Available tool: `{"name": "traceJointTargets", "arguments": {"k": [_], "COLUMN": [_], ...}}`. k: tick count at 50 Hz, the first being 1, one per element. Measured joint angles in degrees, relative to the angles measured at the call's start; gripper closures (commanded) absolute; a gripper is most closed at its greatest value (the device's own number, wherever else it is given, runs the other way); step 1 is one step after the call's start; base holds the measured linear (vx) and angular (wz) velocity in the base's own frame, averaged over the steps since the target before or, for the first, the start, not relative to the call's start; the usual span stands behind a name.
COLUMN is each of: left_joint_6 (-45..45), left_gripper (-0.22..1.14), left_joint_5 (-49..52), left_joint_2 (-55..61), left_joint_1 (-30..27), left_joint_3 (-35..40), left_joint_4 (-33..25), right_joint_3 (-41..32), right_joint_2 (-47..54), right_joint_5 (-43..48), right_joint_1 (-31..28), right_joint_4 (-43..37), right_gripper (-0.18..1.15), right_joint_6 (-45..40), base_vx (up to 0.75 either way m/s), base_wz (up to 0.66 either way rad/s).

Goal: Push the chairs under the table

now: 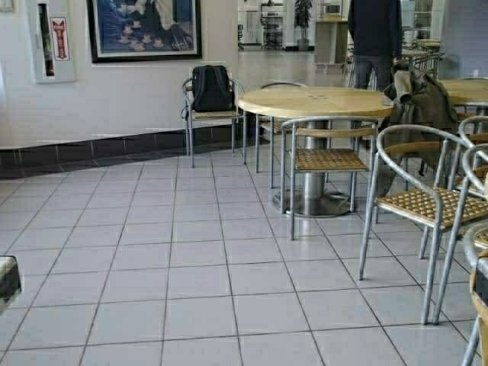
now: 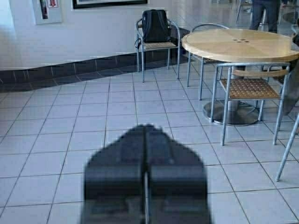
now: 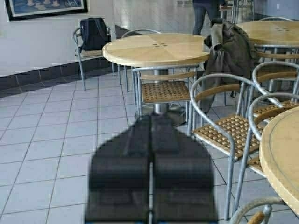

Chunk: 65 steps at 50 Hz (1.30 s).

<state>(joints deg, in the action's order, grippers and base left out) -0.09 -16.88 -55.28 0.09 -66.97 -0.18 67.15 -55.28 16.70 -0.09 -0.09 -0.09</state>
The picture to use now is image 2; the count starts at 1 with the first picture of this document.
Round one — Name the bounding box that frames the person in dark trousers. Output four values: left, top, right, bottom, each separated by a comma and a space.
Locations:
249, 0, 281, 33

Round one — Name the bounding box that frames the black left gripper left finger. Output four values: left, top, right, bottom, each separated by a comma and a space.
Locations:
80, 126, 145, 224

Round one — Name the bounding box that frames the near metal wicker chair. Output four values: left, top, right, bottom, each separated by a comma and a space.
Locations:
210, 62, 291, 146

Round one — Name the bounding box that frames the round wooden table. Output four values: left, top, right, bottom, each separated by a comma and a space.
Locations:
182, 28, 299, 126

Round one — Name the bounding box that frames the fire extinguisher wall cabinet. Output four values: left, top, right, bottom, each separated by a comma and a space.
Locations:
30, 0, 63, 25

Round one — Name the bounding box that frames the metal chair leg at right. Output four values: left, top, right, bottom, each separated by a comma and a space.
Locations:
276, 116, 299, 182

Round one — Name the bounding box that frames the metal chair with backpack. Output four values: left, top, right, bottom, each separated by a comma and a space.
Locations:
135, 18, 181, 82

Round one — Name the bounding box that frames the black backpack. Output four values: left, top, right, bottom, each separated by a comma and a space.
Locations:
142, 9, 171, 43

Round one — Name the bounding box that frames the far metal chair behind table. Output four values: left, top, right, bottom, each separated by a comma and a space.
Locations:
187, 23, 229, 100

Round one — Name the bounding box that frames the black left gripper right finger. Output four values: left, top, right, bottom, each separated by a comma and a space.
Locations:
146, 125, 212, 224

